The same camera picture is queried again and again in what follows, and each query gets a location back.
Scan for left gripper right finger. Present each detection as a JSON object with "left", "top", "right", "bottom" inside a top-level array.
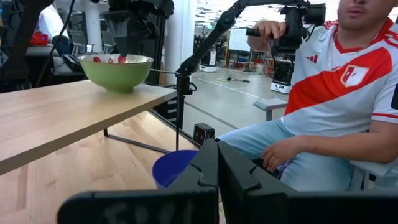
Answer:
[{"left": 218, "top": 141, "right": 398, "bottom": 224}]

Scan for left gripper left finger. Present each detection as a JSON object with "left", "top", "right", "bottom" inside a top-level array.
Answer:
[{"left": 57, "top": 138, "right": 219, "bottom": 224}]

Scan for blue mini bowl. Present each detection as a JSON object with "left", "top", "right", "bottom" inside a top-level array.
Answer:
[{"left": 151, "top": 149, "right": 200, "bottom": 190}]

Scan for black box white labels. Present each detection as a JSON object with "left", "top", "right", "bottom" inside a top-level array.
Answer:
[{"left": 154, "top": 95, "right": 178, "bottom": 126}]

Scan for grey chair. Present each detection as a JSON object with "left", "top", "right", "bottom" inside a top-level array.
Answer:
[{"left": 348, "top": 158, "right": 398, "bottom": 191}]

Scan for grey bench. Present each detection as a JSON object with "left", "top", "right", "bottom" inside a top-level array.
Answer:
[{"left": 253, "top": 98, "right": 289, "bottom": 122}]

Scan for wooden shelf riser black legs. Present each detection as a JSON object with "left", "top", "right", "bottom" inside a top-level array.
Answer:
[{"left": 0, "top": 68, "right": 185, "bottom": 177}]

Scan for person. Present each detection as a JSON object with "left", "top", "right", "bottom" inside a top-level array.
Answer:
[
  {"left": 217, "top": 0, "right": 398, "bottom": 192},
  {"left": 36, "top": 2, "right": 70, "bottom": 43}
]

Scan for black white mobile robot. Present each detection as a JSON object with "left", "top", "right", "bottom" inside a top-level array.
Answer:
[{"left": 269, "top": 58, "right": 295, "bottom": 95}]

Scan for large red floral bowl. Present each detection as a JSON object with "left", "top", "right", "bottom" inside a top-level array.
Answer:
[{"left": 77, "top": 53, "right": 155, "bottom": 94}]

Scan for white-based machine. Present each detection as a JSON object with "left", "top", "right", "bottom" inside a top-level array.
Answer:
[{"left": 199, "top": 49, "right": 218, "bottom": 73}]

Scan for white board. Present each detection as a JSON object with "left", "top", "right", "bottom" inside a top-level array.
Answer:
[{"left": 228, "top": 27, "right": 251, "bottom": 53}]

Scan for white pillar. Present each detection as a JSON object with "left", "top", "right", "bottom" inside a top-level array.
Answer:
[{"left": 164, "top": 0, "right": 197, "bottom": 85}]

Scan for white column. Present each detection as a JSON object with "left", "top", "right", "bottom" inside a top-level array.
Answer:
[{"left": 84, "top": 0, "right": 103, "bottom": 53}]

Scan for grey desk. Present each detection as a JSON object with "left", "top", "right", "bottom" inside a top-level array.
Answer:
[{"left": 25, "top": 44, "right": 86, "bottom": 77}]

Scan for red box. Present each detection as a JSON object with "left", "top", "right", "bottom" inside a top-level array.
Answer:
[{"left": 30, "top": 32, "right": 49, "bottom": 47}]

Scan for black metal table frame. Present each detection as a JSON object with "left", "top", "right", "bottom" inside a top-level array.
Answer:
[{"left": 148, "top": 108, "right": 203, "bottom": 147}]

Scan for small black table camera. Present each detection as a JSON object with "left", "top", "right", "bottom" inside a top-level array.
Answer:
[{"left": 192, "top": 123, "right": 216, "bottom": 147}]

